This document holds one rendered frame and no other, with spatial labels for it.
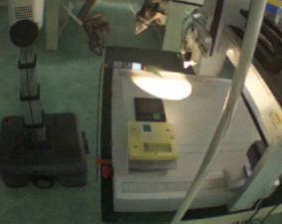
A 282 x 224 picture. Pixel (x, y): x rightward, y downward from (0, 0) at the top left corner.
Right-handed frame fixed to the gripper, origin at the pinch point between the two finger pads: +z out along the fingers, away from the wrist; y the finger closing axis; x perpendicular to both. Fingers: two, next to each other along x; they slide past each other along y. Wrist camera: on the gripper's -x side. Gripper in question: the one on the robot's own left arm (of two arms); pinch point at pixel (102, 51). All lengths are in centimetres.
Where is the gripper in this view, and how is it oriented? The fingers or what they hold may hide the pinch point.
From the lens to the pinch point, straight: 150.2
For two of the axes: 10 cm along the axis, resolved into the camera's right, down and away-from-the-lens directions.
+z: 3.9, 7.3, 5.6
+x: -9.2, 2.8, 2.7
